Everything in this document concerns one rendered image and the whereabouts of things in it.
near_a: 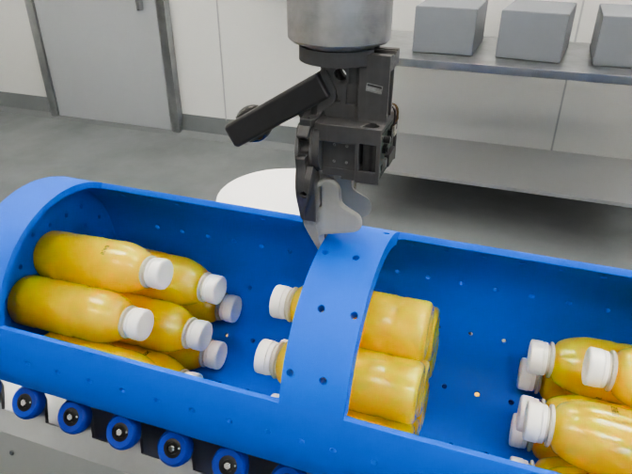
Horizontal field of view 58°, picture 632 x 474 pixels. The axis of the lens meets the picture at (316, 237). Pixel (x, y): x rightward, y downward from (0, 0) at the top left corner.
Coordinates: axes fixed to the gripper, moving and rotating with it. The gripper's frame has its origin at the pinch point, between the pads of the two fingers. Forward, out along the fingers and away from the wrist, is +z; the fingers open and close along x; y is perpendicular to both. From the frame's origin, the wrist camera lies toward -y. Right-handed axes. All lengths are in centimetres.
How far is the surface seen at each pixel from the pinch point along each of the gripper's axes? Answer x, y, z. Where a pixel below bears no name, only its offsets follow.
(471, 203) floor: 271, 3, 123
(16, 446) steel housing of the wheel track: -12, -39, 34
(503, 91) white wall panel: 322, 10, 68
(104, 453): -11.4, -24.8, 30.9
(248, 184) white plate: 48, -32, 20
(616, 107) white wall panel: 322, 75, 71
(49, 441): -11.8, -33.4, 31.5
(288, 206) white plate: 42, -20, 20
